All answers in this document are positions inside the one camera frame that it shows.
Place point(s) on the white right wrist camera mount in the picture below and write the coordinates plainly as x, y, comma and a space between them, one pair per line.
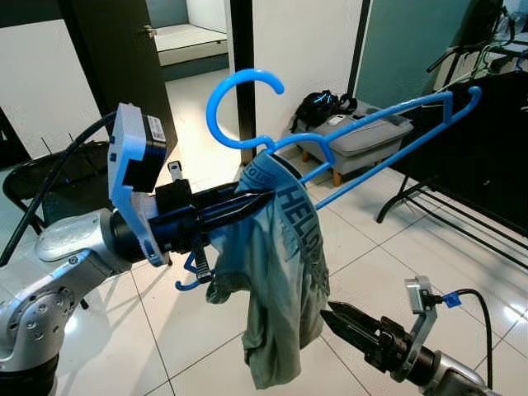
422, 301

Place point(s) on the black elastic-waist garment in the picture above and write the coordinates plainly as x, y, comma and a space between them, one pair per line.
478, 148

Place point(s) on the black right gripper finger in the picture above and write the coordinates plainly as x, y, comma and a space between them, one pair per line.
356, 340
355, 322

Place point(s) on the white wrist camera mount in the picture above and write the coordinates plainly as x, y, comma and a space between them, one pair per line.
422, 301
132, 165

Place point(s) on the black door frame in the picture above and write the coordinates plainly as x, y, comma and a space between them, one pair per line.
241, 66

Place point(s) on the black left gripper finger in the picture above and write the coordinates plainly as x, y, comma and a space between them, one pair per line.
239, 219
243, 200

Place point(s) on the black metal clothes rack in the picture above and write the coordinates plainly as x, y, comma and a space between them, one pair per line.
396, 199

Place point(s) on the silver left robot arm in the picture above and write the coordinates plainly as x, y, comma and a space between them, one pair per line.
58, 272

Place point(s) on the grey upholstered ottoman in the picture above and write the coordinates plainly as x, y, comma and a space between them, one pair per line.
363, 140

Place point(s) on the dark wooden door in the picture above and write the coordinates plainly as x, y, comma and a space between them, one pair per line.
115, 74

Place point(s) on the black backpack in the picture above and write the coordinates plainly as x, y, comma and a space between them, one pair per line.
322, 107

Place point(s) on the bed with light mattress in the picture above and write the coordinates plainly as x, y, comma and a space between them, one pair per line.
190, 41

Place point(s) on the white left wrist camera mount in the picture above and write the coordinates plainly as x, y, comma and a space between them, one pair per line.
132, 165

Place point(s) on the blue tape-wrapped plastic hanger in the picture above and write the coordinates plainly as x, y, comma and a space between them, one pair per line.
209, 107

